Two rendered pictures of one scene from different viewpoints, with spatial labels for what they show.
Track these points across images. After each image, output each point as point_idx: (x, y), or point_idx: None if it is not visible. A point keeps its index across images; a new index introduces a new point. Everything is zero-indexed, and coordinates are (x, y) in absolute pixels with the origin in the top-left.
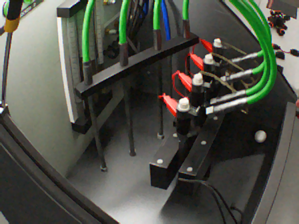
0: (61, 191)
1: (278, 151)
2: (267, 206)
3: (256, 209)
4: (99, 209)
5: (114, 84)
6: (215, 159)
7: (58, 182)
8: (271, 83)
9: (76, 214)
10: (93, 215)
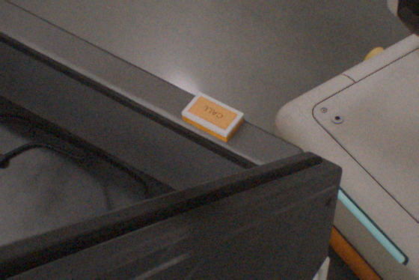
0: (84, 250)
1: None
2: (90, 52)
3: (83, 75)
4: (114, 210)
5: None
6: None
7: (66, 239)
8: None
9: (142, 254)
10: (142, 220)
